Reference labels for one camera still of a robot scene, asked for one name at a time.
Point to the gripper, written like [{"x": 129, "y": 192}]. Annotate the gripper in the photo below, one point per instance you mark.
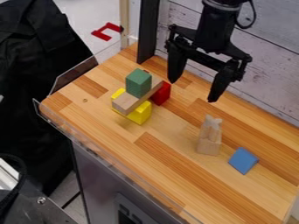
[{"x": 202, "y": 48}]

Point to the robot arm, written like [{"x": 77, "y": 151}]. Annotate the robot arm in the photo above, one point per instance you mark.
[{"x": 218, "y": 22}]

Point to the red block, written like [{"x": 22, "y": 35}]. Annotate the red block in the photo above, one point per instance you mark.
[{"x": 161, "y": 94}]

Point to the green block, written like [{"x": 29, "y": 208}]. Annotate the green block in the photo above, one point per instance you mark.
[{"x": 138, "y": 82}]

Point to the long plain wooden block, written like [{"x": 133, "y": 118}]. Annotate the long plain wooden block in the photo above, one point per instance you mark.
[{"x": 136, "y": 97}]

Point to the yellow block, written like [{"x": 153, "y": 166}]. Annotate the yellow block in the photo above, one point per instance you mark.
[{"x": 136, "y": 112}]

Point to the blue wedge block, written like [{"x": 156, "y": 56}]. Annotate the blue wedge block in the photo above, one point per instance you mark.
[{"x": 242, "y": 160}]

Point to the black fabric cover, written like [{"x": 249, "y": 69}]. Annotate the black fabric cover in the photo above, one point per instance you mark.
[{"x": 35, "y": 87}]

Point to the black post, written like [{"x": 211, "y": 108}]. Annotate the black post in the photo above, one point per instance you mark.
[{"x": 148, "y": 29}]

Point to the red bracket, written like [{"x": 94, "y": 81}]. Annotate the red bracket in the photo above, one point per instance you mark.
[{"x": 106, "y": 31}]

